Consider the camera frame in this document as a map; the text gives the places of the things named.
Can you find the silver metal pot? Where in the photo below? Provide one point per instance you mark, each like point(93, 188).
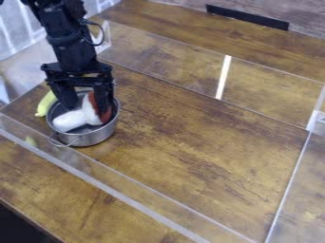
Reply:
point(89, 134)

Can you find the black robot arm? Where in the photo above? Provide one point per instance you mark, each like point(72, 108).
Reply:
point(60, 16)

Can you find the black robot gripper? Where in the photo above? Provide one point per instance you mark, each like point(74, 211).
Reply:
point(78, 69)

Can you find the clear acrylic triangular stand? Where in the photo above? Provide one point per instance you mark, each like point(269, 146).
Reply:
point(102, 37)

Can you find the yellow handled metal spatula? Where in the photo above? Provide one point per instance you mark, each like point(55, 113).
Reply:
point(44, 104)

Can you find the black bar on table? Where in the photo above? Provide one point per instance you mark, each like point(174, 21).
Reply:
point(248, 17)

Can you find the red and white plush mushroom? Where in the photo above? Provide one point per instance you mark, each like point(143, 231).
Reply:
point(86, 115)

